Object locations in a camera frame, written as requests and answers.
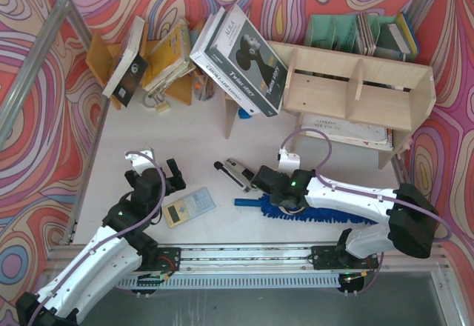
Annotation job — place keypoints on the yellow calculator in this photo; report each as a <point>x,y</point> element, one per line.
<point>188,207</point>

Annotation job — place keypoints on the pens in cup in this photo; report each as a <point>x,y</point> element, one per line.
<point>203,87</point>

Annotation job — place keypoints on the spiral notebook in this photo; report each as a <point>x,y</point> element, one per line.
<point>358,134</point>

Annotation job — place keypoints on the brown notebooks in organizer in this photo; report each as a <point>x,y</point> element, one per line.
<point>367,39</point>

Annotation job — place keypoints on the light wooden bookshelf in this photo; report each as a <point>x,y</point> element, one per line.
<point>396,95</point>

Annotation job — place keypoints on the white Czekolada book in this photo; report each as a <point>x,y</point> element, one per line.
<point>204,61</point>

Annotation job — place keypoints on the Twins story book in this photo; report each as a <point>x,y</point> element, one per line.
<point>241,54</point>

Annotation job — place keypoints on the beige black stapler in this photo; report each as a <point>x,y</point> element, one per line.
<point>243,174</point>

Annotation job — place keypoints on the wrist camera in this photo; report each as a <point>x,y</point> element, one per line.
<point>142,161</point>
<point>287,162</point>

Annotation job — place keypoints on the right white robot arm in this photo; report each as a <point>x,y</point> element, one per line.
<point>393,219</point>

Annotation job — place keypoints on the black white paperback book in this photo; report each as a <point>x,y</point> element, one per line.
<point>128,66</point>

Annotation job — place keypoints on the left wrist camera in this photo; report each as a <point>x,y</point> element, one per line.
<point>142,161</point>

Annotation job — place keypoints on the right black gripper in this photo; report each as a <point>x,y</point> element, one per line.
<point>260,178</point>

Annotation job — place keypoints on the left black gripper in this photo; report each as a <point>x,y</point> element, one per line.
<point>169,178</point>

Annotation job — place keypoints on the stack of yellow books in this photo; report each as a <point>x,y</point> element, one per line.
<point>168,60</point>

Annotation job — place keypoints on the brass padlock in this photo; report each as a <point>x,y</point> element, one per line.
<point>156,103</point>

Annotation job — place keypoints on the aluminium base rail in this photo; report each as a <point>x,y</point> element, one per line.
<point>213,266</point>

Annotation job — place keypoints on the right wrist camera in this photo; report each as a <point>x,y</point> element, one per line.
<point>287,162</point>

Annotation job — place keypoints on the green desk organizer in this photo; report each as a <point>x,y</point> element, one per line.
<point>340,33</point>

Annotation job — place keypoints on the blue microfiber duster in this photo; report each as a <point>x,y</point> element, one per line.
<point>255,203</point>

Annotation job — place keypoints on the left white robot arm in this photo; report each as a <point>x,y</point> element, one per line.
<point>100,244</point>

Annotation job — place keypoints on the blue yellow book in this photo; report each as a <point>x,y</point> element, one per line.
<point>405,37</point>

